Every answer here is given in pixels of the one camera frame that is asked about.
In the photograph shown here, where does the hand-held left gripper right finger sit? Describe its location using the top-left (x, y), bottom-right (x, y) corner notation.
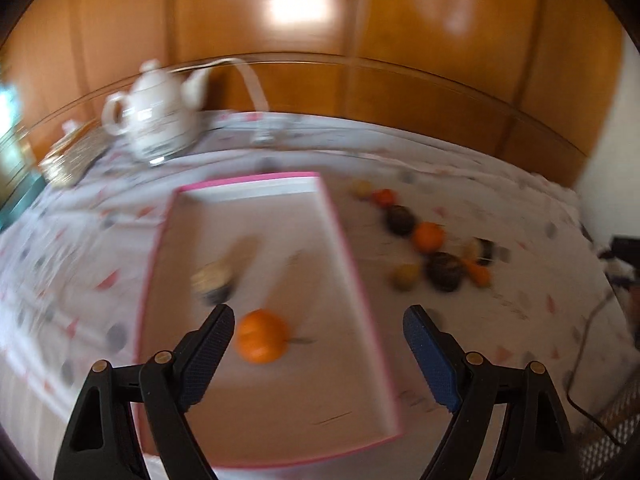
top-left (403, 304), bottom-right (581, 480)

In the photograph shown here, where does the small orange carrot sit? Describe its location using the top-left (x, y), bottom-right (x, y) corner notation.
top-left (462, 258), bottom-right (492, 288)

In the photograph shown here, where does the dark round fruit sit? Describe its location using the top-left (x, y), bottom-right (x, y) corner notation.
top-left (385, 205), bottom-right (417, 237)
top-left (424, 252), bottom-right (463, 293)

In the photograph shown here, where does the orange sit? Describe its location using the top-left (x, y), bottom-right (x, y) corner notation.
top-left (412, 221), bottom-right (446, 255)
top-left (236, 309), bottom-right (292, 364)

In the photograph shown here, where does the patterned white tablecloth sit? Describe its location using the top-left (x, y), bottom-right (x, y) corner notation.
top-left (0, 109), bottom-right (621, 480)

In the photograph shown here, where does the white ceramic kettle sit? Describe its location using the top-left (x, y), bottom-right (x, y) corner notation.
top-left (101, 59), bottom-right (211, 167)

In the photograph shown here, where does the metal mesh basket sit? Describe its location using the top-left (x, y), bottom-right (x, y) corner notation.
top-left (575, 390), bottom-right (636, 480)

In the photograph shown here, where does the pink-rimmed white tray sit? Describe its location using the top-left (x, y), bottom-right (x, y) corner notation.
top-left (134, 172), bottom-right (406, 470)

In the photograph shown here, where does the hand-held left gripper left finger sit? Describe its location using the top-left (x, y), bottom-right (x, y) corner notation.
top-left (54, 304), bottom-right (236, 480)

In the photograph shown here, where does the black device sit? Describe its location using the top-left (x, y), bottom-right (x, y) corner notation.
top-left (600, 235), bottom-right (640, 271)

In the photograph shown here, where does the black cable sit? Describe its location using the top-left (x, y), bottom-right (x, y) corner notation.
top-left (565, 290), bottom-right (626, 446)

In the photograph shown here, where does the white power cable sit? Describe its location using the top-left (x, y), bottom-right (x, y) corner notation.
top-left (197, 56), bottom-right (271, 111)

